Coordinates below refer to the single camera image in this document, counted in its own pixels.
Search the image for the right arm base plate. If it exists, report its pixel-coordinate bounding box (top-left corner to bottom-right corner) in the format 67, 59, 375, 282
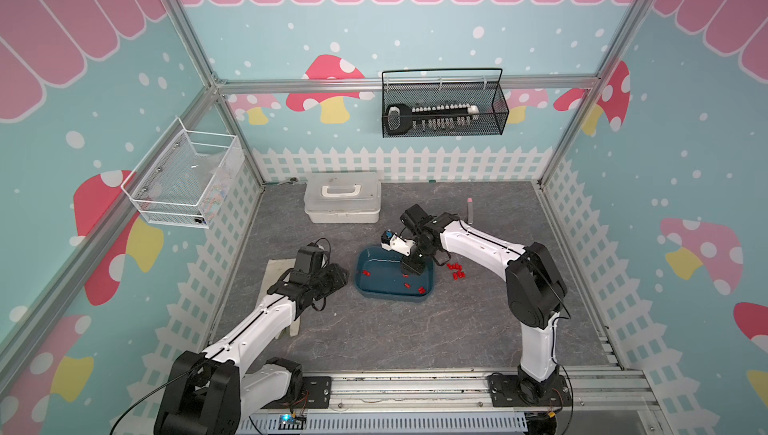
486, 367, 572, 410

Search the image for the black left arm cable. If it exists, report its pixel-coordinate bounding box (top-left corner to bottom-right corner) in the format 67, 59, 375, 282
109, 374, 193, 435

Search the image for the socket set on rail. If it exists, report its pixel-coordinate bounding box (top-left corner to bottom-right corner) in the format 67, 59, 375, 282
382, 103, 480, 136

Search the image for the white work glove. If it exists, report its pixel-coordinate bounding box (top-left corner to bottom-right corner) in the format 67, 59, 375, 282
258, 258, 300, 340

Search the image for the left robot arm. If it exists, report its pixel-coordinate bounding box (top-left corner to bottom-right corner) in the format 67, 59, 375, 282
153, 263, 349, 434

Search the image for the green circuit board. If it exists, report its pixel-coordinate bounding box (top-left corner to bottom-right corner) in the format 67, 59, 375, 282
277, 413, 307, 431

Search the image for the black wire wall basket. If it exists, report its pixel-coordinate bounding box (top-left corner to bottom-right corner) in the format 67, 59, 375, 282
381, 67, 510, 138

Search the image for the white plastic storage case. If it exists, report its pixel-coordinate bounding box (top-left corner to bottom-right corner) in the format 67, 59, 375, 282
304, 172, 381, 224

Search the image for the teal plastic storage box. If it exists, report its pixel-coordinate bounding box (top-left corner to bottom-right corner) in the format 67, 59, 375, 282
354, 246, 435, 302

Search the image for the white wire wall basket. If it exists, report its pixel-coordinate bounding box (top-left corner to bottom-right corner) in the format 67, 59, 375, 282
121, 119, 245, 229

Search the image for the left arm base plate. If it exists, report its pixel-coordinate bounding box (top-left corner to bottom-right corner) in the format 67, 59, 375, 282
260, 376, 333, 410

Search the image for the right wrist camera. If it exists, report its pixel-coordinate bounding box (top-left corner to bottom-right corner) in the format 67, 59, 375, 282
381, 230, 415, 256

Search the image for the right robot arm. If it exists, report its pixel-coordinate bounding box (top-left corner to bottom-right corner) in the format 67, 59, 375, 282
381, 204, 570, 397

